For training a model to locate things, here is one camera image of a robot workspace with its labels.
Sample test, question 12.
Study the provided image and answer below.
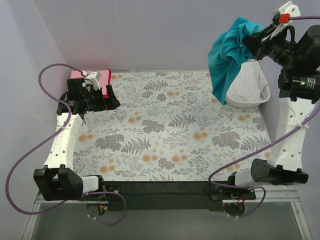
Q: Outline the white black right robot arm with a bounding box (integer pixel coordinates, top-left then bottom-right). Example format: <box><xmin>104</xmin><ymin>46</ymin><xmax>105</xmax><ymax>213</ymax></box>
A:
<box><xmin>226</xmin><ymin>25</ymin><xmax>320</xmax><ymax>199</ymax></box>

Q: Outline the white laundry basket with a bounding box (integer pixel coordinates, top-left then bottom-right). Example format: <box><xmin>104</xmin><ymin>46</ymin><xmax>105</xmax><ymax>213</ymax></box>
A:
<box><xmin>226</xmin><ymin>84</ymin><xmax>271</xmax><ymax>109</ymax></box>

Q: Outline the pink folded t shirt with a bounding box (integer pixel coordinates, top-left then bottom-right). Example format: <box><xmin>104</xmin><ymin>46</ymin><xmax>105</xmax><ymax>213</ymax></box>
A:
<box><xmin>70</xmin><ymin>69</ymin><xmax>111</xmax><ymax>97</ymax></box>

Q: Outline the teal t shirt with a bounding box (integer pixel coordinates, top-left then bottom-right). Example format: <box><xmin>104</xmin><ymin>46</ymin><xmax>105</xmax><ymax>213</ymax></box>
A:
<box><xmin>207</xmin><ymin>16</ymin><xmax>264</xmax><ymax>105</ymax></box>

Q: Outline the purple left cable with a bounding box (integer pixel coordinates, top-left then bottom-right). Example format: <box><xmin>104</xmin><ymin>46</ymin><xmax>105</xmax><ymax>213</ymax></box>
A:
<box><xmin>4</xmin><ymin>63</ymin><xmax>127</xmax><ymax>227</ymax></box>

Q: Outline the white t shirt in basket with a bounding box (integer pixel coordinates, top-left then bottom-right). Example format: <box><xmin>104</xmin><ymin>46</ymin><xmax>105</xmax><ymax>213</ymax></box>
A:
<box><xmin>226</xmin><ymin>59</ymin><xmax>268</xmax><ymax>102</ymax></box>

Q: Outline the floral table mat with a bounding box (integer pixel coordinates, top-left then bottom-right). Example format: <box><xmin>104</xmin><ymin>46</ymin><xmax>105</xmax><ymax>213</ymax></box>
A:
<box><xmin>73</xmin><ymin>71</ymin><xmax>269</xmax><ymax>181</ymax></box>

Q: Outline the red folded t shirt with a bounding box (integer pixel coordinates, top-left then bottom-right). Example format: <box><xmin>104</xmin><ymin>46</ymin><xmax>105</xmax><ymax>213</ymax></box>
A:
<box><xmin>99</xmin><ymin>69</ymin><xmax>112</xmax><ymax>99</ymax></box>

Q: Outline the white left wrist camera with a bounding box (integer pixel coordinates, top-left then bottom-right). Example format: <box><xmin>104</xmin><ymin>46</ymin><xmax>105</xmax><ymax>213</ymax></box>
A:
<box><xmin>84</xmin><ymin>71</ymin><xmax>101</xmax><ymax>90</ymax></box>

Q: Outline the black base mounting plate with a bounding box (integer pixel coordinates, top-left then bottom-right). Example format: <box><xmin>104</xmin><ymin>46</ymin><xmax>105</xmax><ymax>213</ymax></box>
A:
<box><xmin>102</xmin><ymin>181</ymin><xmax>256</xmax><ymax>212</ymax></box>

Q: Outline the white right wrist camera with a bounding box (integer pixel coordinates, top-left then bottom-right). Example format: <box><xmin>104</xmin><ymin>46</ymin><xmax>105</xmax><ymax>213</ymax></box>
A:
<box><xmin>261</xmin><ymin>0</ymin><xmax>301</xmax><ymax>43</ymax></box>

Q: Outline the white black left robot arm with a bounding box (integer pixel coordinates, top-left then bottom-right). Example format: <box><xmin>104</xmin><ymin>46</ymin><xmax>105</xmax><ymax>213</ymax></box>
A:
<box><xmin>33</xmin><ymin>77</ymin><xmax>121</xmax><ymax>201</ymax></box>

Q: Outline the aluminium frame rail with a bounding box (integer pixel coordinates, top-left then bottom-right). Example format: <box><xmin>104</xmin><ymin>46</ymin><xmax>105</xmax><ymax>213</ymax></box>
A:
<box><xmin>22</xmin><ymin>181</ymin><xmax>313</xmax><ymax>240</ymax></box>

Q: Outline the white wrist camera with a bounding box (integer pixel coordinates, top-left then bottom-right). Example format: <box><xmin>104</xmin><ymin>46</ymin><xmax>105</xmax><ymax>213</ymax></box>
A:
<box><xmin>261</xmin><ymin>0</ymin><xmax>301</xmax><ymax>43</ymax></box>
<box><xmin>84</xmin><ymin>71</ymin><xmax>101</xmax><ymax>90</ymax></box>

